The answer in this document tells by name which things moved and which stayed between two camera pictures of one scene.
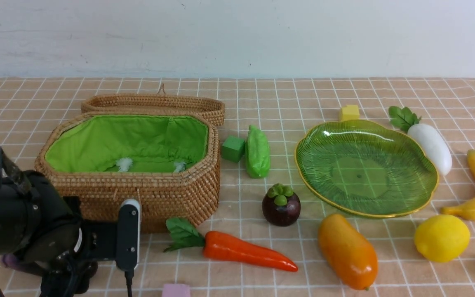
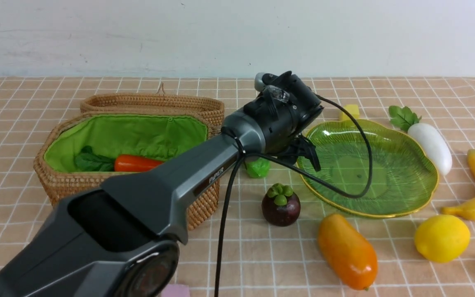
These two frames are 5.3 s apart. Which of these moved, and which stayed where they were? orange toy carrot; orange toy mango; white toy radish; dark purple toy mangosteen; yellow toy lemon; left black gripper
Moved: left black gripper; orange toy carrot
Stayed: white toy radish; orange toy mango; yellow toy lemon; dark purple toy mangosteen
